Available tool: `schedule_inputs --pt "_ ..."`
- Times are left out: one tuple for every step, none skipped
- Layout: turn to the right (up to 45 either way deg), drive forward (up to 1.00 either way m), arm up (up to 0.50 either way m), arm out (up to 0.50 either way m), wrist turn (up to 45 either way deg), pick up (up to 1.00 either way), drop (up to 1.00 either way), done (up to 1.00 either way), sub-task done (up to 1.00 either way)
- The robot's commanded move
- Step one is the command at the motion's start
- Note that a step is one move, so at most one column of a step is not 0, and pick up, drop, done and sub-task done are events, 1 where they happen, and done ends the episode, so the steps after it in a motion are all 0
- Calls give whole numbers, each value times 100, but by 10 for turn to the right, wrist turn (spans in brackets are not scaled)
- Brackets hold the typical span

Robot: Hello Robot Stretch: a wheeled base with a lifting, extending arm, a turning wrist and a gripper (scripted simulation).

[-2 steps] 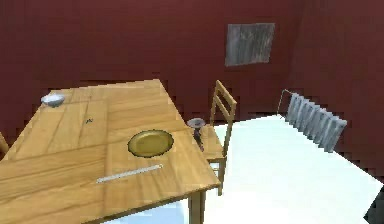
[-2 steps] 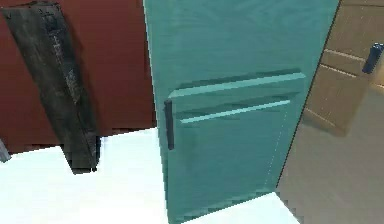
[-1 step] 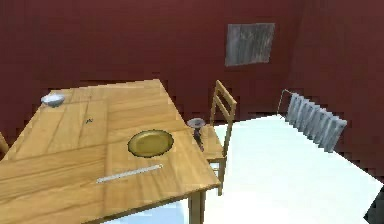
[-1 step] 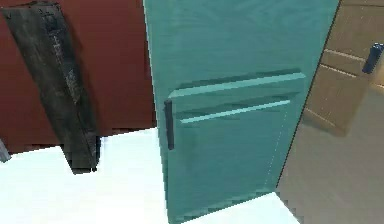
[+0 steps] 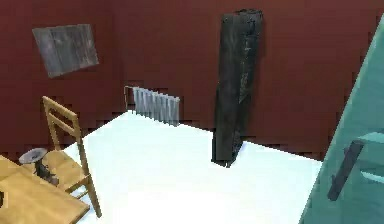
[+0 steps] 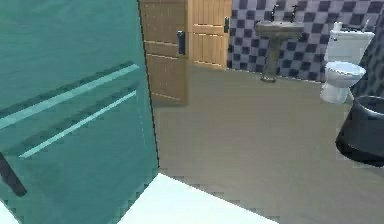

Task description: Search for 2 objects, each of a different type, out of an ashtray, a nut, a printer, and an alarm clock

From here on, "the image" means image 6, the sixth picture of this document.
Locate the black sink tap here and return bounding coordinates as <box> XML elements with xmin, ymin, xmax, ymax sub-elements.
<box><xmin>270</xmin><ymin>3</ymin><xmax>280</xmax><ymax>22</ymax></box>
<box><xmin>289</xmin><ymin>4</ymin><xmax>300</xmax><ymax>24</ymax></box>

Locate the grey pedestal sink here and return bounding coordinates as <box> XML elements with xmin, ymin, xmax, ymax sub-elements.
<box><xmin>254</xmin><ymin>20</ymin><xmax>305</xmax><ymax>84</ymax></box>

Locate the light wooden room door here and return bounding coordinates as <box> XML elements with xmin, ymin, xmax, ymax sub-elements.
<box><xmin>138</xmin><ymin>0</ymin><xmax>190</xmax><ymax>108</ymax></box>
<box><xmin>187</xmin><ymin>0</ymin><xmax>233</xmax><ymax>70</ymax></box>

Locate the black bar handle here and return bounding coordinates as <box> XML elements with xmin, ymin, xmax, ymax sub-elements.
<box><xmin>0</xmin><ymin>152</ymin><xmax>28</xmax><ymax>198</ymax></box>

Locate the black round bin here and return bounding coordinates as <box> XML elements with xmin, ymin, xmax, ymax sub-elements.
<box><xmin>335</xmin><ymin>95</ymin><xmax>384</xmax><ymax>168</ymax></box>

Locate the teal glass shower screen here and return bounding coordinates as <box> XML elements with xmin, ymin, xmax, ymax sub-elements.
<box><xmin>0</xmin><ymin>0</ymin><xmax>160</xmax><ymax>224</ymax></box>

